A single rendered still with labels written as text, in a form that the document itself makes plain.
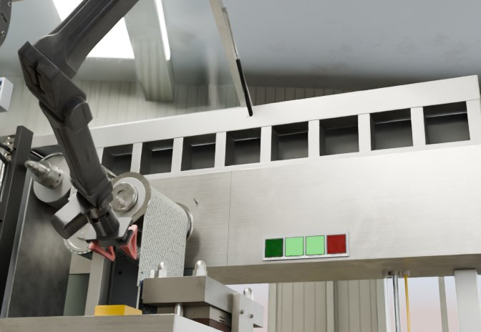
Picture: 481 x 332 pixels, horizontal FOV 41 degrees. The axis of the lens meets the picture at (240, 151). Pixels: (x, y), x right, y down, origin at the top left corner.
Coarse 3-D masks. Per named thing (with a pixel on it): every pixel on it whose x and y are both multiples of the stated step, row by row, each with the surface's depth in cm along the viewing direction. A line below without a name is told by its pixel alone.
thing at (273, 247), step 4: (268, 240) 186; (272, 240) 186; (276, 240) 185; (280, 240) 185; (268, 244) 186; (272, 244) 185; (276, 244) 185; (280, 244) 184; (268, 248) 185; (272, 248) 185; (276, 248) 184; (280, 248) 184; (268, 252) 185; (272, 252) 184; (276, 252) 184; (280, 252) 183; (268, 256) 184; (272, 256) 184
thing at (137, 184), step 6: (120, 180) 172; (126, 180) 172; (132, 180) 171; (138, 180) 170; (114, 186) 172; (138, 186) 170; (138, 192) 169; (144, 192) 168; (138, 198) 168; (144, 198) 168; (138, 204) 167; (114, 210) 169; (132, 210) 167; (138, 210) 167; (120, 216) 168; (126, 216) 167; (138, 222) 171; (138, 228) 175
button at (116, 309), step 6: (96, 306) 130; (102, 306) 130; (108, 306) 129; (114, 306) 129; (120, 306) 128; (126, 306) 128; (96, 312) 130; (102, 312) 129; (108, 312) 129; (114, 312) 128; (120, 312) 128; (126, 312) 128; (132, 312) 130; (138, 312) 132
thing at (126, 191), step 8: (120, 184) 170; (128, 184) 169; (112, 192) 170; (120, 192) 169; (128, 192) 168; (136, 192) 168; (112, 200) 169; (128, 200) 167; (136, 200) 168; (120, 208) 167; (128, 208) 167
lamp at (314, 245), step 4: (316, 236) 181; (320, 236) 181; (308, 240) 182; (312, 240) 181; (316, 240) 181; (320, 240) 180; (308, 244) 181; (312, 244) 181; (316, 244) 180; (320, 244) 180; (308, 248) 181; (312, 248) 180; (316, 248) 180; (320, 248) 180; (308, 252) 180; (312, 252) 180; (316, 252) 180; (320, 252) 179
